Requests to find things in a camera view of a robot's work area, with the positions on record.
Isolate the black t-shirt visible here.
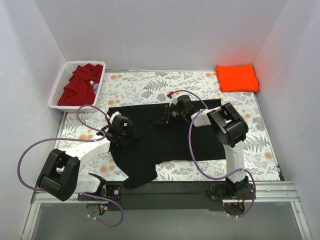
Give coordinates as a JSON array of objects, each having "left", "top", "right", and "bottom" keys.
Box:
[{"left": 108, "top": 103, "right": 225, "bottom": 189}]

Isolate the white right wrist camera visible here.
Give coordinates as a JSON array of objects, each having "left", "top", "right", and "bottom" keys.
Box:
[{"left": 167, "top": 91, "right": 178, "bottom": 108}]

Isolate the red t-shirt in basket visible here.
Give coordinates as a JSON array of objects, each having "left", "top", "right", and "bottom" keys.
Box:
[{"left": 58, "top": 63, "right": 103, "bottom": 106}]

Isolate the floral patterned table mat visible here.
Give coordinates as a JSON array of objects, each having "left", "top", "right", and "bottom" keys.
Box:
[{"left": 58, "top": 71, "right": 281, "bottom": 181}]

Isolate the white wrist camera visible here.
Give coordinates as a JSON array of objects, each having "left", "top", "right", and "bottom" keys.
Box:
[
  {"left": 105, "top": 111, "right": 121, "bottom": 124},
  {"left": 167, "top": 91, "right": 178, "bottom": 108}
]

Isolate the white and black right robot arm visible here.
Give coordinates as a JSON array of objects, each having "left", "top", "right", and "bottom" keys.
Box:
[{"left": 164, "top": 91, "right": 249, "bottom": 199}]

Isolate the aluminium front rail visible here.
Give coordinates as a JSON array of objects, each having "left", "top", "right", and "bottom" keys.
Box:
[{"left": 31, "top": 181, "right": 301, "bottom": 204}]

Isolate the lavender garment in basket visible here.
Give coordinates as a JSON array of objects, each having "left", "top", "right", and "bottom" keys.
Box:
[{"left": 90, "top": 81, "right": 100, "bottom": 95}]

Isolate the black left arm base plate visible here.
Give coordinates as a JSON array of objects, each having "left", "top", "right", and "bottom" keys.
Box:
[{"left": 86, "top": 184, "right": 122, "bottom": 201}]

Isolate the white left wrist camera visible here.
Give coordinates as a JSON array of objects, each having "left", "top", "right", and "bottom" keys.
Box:
[{"left": 105, "top": 111, "right": 121, "bottom": 124}]

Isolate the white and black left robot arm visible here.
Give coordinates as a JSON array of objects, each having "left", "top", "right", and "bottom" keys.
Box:
[{"left": 36, "top": 112, "right": 136, "bottom": 202}]

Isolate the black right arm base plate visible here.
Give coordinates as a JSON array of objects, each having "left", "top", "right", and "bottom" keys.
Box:
[{"left": 206, "top": 182, "right": 254, "bottom": 201}]

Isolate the white plastic laundry basket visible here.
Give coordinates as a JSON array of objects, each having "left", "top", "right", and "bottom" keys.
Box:
[{"left": 48, "top": 60, "right": 106, "bottom": 113}]

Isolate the folded orange t-shirt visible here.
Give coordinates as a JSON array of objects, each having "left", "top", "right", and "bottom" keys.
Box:
[{"left": 215, "top": 64, "right": 260, "bottom": 92}]

